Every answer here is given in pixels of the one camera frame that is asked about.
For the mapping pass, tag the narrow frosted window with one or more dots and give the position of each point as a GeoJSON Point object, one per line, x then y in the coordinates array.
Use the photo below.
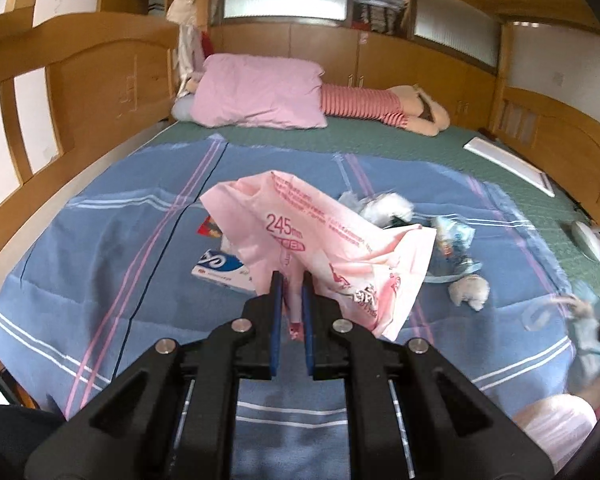
{"type": "Point", "coordinates": [455, 27]}

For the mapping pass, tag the blue and white box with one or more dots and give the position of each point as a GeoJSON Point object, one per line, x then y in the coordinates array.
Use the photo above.
{"type": "Point", "coordinates": [215, 265]}

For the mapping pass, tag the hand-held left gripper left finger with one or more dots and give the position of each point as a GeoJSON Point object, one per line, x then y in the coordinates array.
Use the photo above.
{"type": "Point", "coordinates": [278, 310]}

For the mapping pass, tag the green bed mat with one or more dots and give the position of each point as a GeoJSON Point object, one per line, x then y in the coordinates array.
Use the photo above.
{"type": "Point", "coordinates": [430, 145]}

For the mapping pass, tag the crumpled grey wrapper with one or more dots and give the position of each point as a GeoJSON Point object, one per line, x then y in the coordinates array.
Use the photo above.
{"type": "Point", "coordinates": [351, 199]}

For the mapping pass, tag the small crumpled white tissue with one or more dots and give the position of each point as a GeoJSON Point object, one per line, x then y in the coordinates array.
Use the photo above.
{"type": "Point", "coordinates": [470, 292]}

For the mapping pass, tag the blue striped blanket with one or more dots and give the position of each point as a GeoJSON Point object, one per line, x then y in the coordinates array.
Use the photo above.
{"type": "Point", "coordinates": [130, 260]}

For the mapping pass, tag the wooden headboard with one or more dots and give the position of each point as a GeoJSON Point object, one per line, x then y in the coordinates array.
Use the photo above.
{"type": "Point", "coordinates": [95, 90]}

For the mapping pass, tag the striped plush doll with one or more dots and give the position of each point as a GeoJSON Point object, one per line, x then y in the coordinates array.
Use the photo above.
{"type": "Point", "coordinates": [360, 102]}

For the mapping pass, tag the crumpled printed wrapper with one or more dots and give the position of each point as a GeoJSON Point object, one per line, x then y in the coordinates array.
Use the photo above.
{"type": "Point", "coordinates": [455, 235]}

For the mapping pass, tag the pink pillow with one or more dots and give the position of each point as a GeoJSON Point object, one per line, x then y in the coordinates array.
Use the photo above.
{"type": "Point", "coordinates": [255, 90]}

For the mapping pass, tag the shelf clutter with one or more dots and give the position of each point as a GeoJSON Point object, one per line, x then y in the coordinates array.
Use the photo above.
{"type": "Point", "coordinates": [380, 5]}

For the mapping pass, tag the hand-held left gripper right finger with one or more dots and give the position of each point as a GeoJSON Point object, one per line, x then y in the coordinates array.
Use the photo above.
{"type": "Point", "coordinates": [308, 320]}

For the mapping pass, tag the white hanging cloth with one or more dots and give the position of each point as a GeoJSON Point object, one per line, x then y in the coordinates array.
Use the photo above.
{"type": "Point", "coordinates": [192, 50]}

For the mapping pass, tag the clear plastic wrap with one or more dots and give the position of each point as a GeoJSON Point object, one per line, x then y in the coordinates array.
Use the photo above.
{"type": "Point", "coordinates": [452, 270]}

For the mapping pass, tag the pink plastic bag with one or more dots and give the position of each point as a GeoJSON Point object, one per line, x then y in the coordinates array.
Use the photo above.
{"type": "Point", "coordinates": [320, 225]}

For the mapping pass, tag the large crumpled white tissue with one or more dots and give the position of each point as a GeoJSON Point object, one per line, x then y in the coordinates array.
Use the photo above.
{"type": "Point", "coordinates": [390, 205]}

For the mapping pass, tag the pale blue cushion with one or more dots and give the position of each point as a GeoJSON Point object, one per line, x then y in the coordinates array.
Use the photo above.
{"type": "Point", "coordinates": [181, 108]}

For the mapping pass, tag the red snack packet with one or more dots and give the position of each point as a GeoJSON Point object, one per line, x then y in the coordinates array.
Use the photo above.
{"type": "Point", "coordinates": [209, 229]}

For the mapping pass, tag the long white board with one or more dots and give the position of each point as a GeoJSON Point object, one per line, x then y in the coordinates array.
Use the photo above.
{"type": "Point", "coordinates": [510, 164]}

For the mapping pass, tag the person's knee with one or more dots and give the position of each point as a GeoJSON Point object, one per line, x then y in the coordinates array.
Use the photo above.
{"type": "Point", "coordinates": [555, 425]}

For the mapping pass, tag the wooden footboard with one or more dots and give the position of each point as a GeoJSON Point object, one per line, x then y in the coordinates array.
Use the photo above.
{"type": "Point", "coordinates": [560, 130]}

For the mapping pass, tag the white device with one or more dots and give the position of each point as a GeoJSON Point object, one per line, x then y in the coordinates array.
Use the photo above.
{"type": "Point", "coordinates": [592, 240]}

